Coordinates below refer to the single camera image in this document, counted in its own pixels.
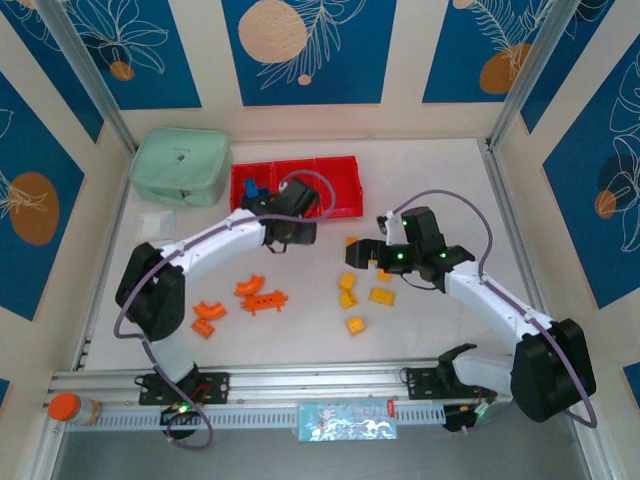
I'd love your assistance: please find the red plastic bin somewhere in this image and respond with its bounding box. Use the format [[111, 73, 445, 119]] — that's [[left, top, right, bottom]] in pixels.
[[229, 162, 276, 214], [269, 158, 332, 221], [313, 154, 365, 220]]

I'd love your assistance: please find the aluminium frame post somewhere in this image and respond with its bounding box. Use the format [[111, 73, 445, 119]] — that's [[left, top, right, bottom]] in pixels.
[[34, 0, 139, 156], [487, 0, 586, 151]]

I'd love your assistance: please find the printed tissue pack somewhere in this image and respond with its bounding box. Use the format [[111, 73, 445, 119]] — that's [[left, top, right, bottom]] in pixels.
[[297, 399, 400, 443]]

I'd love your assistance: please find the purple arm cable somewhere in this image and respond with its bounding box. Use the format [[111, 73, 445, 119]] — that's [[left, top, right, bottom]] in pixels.
[[114, 169, 337, 451], [384, 189, 599, 430]]

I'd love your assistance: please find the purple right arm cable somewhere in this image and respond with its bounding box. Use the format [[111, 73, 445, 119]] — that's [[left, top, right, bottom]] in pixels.
[[384, 189, 599, 430]]

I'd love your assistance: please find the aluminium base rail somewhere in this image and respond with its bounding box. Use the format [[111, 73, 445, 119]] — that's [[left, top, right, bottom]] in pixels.
[[47, 357, 516, 402]]

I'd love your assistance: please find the mint green zip pouch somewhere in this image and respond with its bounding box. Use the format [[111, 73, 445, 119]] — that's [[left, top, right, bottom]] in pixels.
[[130, 127, 234, 209]]

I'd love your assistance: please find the clear plastic packet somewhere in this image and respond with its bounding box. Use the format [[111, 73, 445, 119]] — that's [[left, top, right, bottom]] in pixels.
[[135, 209, 177, 240]]

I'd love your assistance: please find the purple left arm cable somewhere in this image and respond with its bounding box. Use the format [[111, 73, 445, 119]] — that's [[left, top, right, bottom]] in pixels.
[[114, 169, 337, 451]]

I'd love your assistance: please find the bottle with orange cap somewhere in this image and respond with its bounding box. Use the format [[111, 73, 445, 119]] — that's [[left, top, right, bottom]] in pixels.
[[48, 392, 103, 427]]

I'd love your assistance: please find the grey slotted cable duct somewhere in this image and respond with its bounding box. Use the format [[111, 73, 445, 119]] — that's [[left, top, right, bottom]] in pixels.
[[64, 402, 446, 432]]

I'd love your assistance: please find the orange curved lego piece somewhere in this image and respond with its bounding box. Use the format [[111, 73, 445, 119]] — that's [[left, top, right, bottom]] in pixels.
[[193, 299, 229, 321], [234, 272, 267, 296]]

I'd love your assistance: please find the orange lego plate with holes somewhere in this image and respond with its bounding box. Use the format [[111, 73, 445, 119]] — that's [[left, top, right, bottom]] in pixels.
[[239, 289, 291, 317]]

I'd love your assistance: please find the aluminium side rail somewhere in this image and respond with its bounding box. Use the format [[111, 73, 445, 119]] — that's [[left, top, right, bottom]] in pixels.
[[477, 139, 556, 321], [72, 149, 136, 374]]

